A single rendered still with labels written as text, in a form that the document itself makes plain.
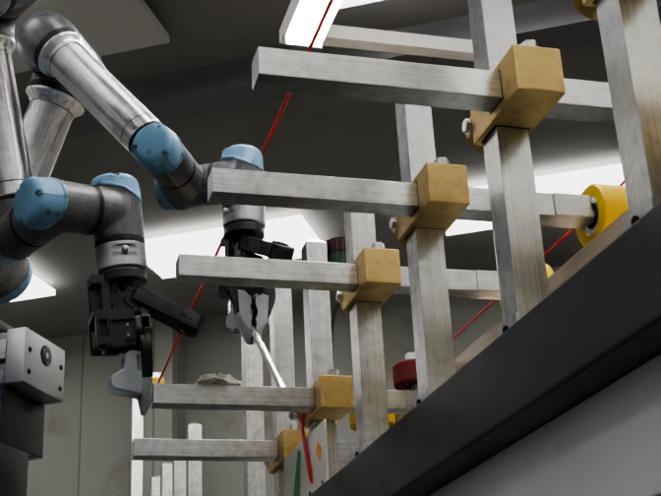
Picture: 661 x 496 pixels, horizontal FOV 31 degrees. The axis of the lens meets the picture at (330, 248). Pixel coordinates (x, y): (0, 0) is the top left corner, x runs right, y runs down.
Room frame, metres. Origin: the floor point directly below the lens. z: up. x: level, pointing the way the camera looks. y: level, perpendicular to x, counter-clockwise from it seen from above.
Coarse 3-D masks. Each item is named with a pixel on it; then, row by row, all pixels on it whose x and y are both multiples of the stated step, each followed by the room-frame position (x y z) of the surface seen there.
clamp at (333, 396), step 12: (312, 384) 1.74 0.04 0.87; (324, 384) 1.69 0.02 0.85; (336, 384) 1.70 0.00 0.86; (348, 384) 1.70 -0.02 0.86; (324, 396) 1.69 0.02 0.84; (336, 396) 1.70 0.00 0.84; (348, 396) 1.70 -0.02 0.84; (324, 408) 1.70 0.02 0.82; (336, 408) 1.70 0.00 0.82; (348, 408) 1.71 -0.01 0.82; (312, 420) 1.76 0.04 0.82; (336, 420) 1.77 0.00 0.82
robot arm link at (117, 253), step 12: (120, 240) 1.60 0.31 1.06; (132, 240) 1.61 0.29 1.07; (96, 252) 1.62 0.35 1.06; (108, 252) 1.60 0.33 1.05; (120, 252) 1.60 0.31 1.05; (132, 252) 1.61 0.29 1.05; (144, 252) 1.63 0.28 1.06; (96, 264) 1.62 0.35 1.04; (108, 264) 1.60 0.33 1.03; (120, 264) 1.60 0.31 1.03; (132, 264) 1.61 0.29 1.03; (144, 264) 1.63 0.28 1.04
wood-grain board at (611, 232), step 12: (624, 216) 1.22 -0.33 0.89; (612, 228) 1.25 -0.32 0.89; (600, 240) 1.28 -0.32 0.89; (612, 240) 1.25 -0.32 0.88; (588, 252) 1.31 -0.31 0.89; (564, 264) 1.37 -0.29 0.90; (576, 264) 1.34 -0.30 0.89; (552, 276) 1.41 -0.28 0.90; (564, 276) 1.38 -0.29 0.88; (552, 288) 1.41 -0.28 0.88; (492, 336) 1.60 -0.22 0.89; (468, 348) 1.69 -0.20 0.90; (480, 348) 1.64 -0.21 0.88; (456, 360) 1.74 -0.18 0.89; (468, 360) 1.69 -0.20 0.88; (396, 420) 2.02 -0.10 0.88
